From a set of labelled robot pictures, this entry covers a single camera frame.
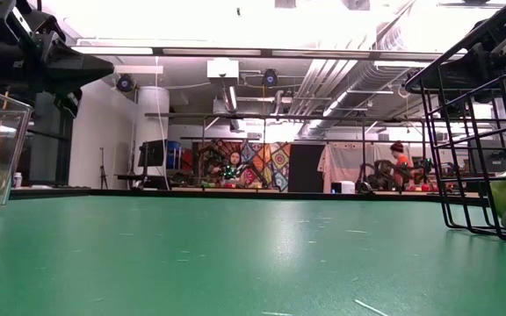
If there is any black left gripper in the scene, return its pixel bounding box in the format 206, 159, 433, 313
0, 0, 117, 117

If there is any round blue ceiling device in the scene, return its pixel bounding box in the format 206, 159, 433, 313
261, 68, 279, 88
115, 74, 136, 94

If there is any black monitor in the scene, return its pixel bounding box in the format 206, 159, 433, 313
137, 140, 167, 169
470, 143, 506, 175

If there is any clear plastic container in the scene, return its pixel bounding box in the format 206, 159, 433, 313
0, 83, 34, 220

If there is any person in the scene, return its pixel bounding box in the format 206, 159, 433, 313
387, 140, 414, 190
211, 150, 249, 188

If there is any black tripod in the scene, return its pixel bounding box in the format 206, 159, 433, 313
98, 147, 110, 190

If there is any black robot workstation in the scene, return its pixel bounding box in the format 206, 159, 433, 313
354, 158, 434, 195

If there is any black table rim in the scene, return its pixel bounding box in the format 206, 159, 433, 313
9, 187, 491, 208

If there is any blue barrel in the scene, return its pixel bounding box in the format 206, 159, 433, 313
165, 140, 183, 171

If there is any white hanging cloth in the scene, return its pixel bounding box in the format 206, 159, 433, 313
316, 141, 394, 186

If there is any white ceiling box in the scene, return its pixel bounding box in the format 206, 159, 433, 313
206, 58, 240, 81

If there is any white box device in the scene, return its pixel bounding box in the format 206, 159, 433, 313
330, 180, 357, 195

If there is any black panel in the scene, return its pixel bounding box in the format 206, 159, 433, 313
287, 143, 326, 193

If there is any colourful patterned tapestry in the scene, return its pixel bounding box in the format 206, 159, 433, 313
197, 140, 292, 193

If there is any black wire basket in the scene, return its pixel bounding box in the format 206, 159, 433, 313
404, 0, 506, 246

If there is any black frame post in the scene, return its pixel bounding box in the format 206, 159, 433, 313
56, 98, 76, 188

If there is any silver ceiling duct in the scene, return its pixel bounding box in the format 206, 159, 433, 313
287, 0, 416, 135

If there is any overhead rig frame beam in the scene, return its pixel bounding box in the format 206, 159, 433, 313
70, 45, 467, 63

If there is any black overhead pipe rail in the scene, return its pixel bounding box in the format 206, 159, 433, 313
143, 111, 425, 120

